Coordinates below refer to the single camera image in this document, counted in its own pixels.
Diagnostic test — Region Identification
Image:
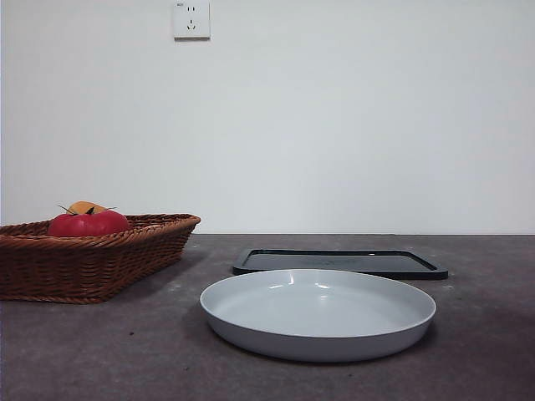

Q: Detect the white wall socket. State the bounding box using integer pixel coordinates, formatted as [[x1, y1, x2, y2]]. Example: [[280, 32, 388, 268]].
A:
[[173, 0, 211, 42]]

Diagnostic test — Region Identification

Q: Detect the yellow-brown potato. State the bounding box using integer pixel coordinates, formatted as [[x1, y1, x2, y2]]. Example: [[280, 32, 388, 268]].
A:
[[66, 200, 108, 216]]

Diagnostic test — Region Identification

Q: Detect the black rectangular tray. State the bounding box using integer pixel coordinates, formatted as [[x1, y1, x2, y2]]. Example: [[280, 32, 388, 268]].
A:
[[232, 248, 449, 282]]

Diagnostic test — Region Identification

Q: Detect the round white plate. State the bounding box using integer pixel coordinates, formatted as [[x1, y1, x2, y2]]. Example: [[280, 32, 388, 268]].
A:
[[199, 268, 437, 363]]

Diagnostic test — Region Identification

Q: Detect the brown wicker basket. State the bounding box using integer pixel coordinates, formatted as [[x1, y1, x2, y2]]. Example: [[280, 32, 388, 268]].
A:
[[0, 213, 202, 304]]

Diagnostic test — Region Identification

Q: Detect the red tomato with green stem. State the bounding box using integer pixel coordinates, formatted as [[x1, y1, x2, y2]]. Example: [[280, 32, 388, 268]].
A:
[[47, 204, 131, 238]]

